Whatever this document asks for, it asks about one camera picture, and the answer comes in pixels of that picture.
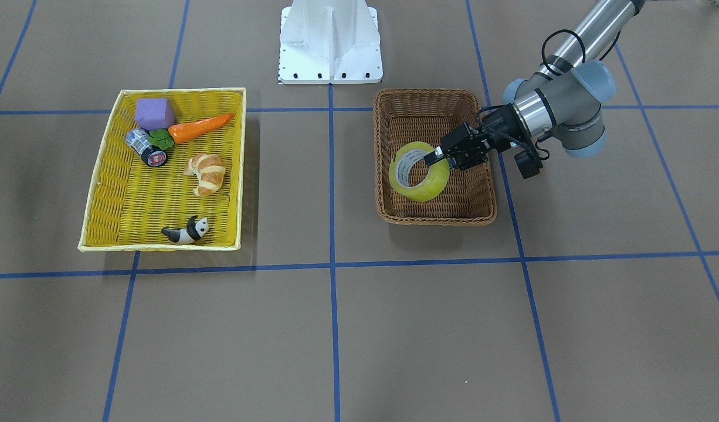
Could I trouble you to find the yellow-green tape roll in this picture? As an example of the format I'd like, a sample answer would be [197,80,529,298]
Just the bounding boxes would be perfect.
[387,141,450,202]

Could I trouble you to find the brown wicker basket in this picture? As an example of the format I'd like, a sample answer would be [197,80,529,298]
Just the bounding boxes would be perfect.
[373,88,498,227]

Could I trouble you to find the yellow woven basket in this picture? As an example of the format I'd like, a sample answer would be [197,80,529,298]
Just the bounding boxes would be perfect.
[77,87,247,252]

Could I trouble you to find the toy croissant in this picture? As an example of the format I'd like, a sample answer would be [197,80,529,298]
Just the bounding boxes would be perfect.
[183,153,226,197]

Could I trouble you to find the toy panda figure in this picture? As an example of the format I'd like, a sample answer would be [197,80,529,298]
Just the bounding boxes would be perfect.
[160,216,209,245]

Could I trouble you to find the orange toy carrot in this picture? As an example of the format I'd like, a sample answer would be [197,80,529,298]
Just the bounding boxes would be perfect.
[148,113,235,150]

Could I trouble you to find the purple foam cube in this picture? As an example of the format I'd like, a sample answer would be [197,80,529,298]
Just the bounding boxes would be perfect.
[134,98,175,131]

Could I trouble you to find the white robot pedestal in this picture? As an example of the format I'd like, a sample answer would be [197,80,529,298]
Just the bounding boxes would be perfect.
[277,1,384,85]

